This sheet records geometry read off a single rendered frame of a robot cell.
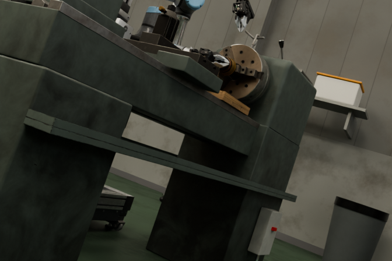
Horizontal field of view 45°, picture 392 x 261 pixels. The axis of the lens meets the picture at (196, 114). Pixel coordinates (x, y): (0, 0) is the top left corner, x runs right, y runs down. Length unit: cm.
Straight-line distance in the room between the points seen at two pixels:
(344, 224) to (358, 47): 220
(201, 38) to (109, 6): 508
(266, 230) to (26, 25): 184
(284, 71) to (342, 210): 265
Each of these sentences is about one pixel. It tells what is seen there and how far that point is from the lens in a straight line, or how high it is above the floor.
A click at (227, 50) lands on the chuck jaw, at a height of 117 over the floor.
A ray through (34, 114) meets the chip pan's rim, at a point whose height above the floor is 55.
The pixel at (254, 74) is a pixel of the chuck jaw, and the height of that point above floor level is 108.
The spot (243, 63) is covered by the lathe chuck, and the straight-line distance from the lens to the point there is 256.
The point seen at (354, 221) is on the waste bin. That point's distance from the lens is 499.
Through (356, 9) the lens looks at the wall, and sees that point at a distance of 629.
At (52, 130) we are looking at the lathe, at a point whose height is 53.
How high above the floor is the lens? 58
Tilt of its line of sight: 5 degrees up
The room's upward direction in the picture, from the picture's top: 19 degrees clockwise
